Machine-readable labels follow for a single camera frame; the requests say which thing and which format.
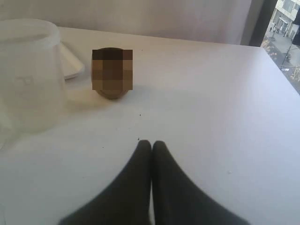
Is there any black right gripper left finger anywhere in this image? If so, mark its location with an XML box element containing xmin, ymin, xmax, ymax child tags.
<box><xmin>60</xmin><ymin>140</ymin><xmax>152</xmax><ymax>225</ymax></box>

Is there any frosted plastic container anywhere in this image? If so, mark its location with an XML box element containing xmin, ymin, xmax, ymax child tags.
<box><xmin>0</xmin><ymin>19</ymin><xmax>66</xmax><ymax>147</ymax></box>

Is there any dark window frame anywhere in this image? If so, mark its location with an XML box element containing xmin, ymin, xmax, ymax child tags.
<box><xmin>248</xmin><ymin>0</ymin><xmax>277</xmax><ymax>47</ymax></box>

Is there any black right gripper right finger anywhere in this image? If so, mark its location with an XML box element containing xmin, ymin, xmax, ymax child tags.
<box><xmin>152</xmin><ymin>141</ymin><xmax>248</xmax><ymax>225</ymax></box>

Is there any brown wooden cup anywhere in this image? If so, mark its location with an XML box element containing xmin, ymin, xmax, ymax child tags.
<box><xmin>91</xmin><ymin>47</ymin><xmax>133</xmax><ymax>99</ymax></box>

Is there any white plastic tray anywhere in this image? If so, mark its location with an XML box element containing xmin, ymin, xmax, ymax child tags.
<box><xmin>60</xmin><ymin>42</ymin><xmax>85</xmax><ymax>80</ymax></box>

